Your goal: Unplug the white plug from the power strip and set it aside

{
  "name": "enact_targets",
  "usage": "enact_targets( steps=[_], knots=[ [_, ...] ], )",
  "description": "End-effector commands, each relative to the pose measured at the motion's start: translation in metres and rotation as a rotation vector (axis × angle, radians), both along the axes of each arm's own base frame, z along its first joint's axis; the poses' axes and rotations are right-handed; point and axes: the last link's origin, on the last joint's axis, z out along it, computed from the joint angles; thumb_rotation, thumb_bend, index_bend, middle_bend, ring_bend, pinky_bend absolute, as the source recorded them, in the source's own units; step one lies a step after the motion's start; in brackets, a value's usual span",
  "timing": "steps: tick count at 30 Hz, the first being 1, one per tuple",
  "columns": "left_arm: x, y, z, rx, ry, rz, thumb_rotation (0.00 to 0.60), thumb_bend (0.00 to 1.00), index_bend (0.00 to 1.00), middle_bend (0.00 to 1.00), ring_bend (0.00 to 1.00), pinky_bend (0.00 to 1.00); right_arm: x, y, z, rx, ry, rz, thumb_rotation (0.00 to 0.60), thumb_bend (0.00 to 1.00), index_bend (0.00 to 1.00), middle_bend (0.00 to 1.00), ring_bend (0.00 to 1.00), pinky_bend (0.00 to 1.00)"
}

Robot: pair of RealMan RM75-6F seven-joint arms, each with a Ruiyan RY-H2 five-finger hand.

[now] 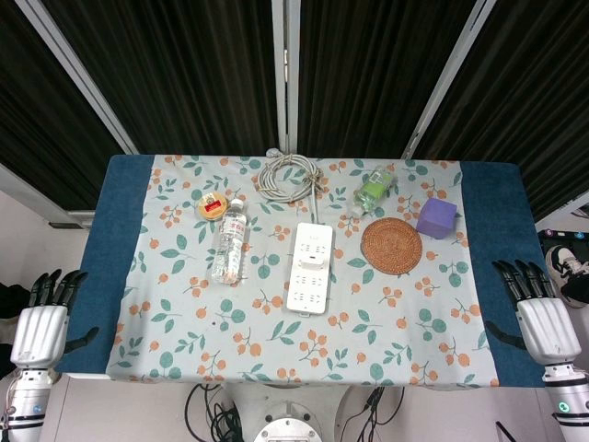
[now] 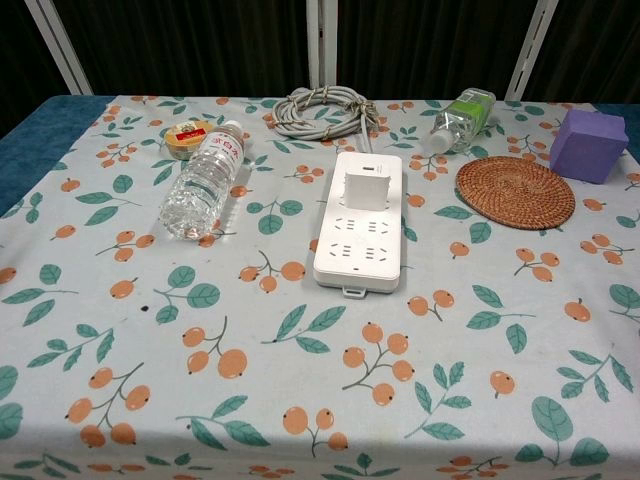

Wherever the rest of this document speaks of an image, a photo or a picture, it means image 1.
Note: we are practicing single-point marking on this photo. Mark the white power strip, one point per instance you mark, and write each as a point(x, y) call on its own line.
point(307, 290)

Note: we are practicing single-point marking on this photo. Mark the black curtain panel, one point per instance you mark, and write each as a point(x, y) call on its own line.
point(37, 138)
point(534, 101)
point(377, 69)
point(184, 69)

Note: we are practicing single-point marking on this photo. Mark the white frame post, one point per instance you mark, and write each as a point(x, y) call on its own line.
point(285, 69)
point(448, 83)
point(73, 69)

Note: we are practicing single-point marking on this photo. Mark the round woven brown coaster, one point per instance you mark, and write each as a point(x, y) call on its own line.
point(391, 246)

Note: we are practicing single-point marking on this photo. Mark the purple cube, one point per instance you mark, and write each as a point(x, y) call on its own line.
point(435, 220)

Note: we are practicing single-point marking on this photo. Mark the small round tin red label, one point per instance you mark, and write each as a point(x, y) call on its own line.
point(213, 207)

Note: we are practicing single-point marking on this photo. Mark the clear bottle green label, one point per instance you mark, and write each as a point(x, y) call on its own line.
point(373, 189)

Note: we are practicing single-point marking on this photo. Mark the floral print tablecloth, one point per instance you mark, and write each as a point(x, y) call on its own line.
point(257, 340)

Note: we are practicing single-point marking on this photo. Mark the clear water bottle red label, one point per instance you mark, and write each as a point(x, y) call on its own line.
point(229, 248)

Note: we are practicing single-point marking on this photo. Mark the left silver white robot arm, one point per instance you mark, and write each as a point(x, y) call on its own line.
point(25, 405)

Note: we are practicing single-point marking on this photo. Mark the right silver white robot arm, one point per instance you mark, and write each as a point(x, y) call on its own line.
point(568, 400)

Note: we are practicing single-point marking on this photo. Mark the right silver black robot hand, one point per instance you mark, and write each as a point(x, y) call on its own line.
point(547, 329)

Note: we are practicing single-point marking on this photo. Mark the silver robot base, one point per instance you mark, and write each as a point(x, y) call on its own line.
point(289, 426)

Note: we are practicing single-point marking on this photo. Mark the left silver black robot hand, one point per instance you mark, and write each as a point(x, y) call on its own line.
point(39, 331)

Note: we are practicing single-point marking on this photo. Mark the black white sneaker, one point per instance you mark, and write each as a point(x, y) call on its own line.
point(568, 271)

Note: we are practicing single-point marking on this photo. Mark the white plastic box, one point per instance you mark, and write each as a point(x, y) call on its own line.
point(311, 264)

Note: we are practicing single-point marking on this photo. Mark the blue table cover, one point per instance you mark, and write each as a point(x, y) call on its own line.
point(115, 239)

